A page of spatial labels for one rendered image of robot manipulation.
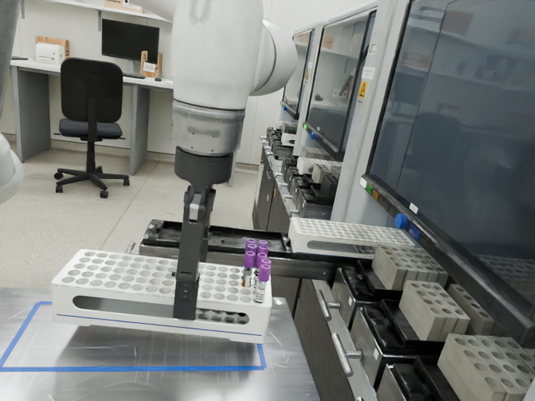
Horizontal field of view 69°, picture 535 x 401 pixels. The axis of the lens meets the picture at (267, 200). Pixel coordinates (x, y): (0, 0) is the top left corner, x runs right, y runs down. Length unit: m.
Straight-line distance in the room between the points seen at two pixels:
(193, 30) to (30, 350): 0.46
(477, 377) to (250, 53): 0.51
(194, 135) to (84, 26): 4.15
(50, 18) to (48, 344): 4.23
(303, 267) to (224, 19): 0.63
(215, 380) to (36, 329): 0.27
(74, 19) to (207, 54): 4.20
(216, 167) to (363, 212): 0.65
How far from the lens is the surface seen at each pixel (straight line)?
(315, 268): 0.95
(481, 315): 0.78
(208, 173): 0.49
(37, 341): 0.66
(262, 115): 4.43
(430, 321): 0.73
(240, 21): 0.46
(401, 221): 0.78
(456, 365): 0.68
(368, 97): 1.16
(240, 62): 0.46
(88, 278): 0.60
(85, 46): 4.60
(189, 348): 0.62
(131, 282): 0.59
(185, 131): 0.48
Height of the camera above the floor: 1.23
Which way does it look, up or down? 19 degrees down
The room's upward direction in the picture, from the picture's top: 9 degrees clockwise
